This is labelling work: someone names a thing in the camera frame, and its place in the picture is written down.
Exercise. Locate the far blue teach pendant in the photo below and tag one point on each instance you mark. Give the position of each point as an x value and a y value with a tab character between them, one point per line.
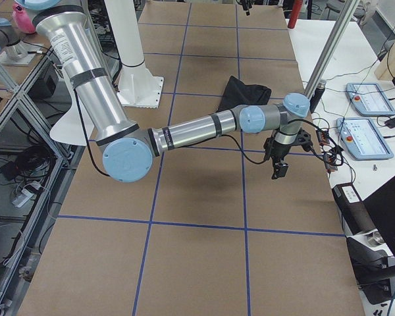
368	99

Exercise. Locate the black monitor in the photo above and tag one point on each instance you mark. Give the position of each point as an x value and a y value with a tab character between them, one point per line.
380	206

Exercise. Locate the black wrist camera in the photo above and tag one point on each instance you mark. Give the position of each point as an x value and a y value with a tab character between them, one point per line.
303	139

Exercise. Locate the near blue teach pendant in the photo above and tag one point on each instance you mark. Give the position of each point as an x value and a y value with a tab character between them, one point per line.
362	139

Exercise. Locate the black thermos bottle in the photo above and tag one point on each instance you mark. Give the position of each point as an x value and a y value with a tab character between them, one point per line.
317	95

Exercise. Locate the brown table mat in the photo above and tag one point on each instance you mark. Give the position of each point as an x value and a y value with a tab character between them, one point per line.
207	231

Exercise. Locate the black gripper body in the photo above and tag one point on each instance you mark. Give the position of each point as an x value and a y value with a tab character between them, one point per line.
280	152

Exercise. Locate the blue teach pendant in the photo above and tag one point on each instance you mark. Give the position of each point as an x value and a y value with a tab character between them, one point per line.
368	99
362	139

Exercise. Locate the aluminium frame post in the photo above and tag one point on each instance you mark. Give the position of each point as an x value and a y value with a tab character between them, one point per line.
331	44

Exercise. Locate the black printed t-shirt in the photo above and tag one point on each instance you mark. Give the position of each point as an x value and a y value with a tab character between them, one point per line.
238	93

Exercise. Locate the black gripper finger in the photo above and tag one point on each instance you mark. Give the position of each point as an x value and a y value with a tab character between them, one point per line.
279	170
246	5

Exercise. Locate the red bottle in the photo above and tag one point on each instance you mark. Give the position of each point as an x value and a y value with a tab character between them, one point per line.
297	6

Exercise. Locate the pink plush toy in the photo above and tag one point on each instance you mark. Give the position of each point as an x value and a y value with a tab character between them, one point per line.
22	20

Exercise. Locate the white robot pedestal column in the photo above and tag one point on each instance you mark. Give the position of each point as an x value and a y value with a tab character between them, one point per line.
137	87

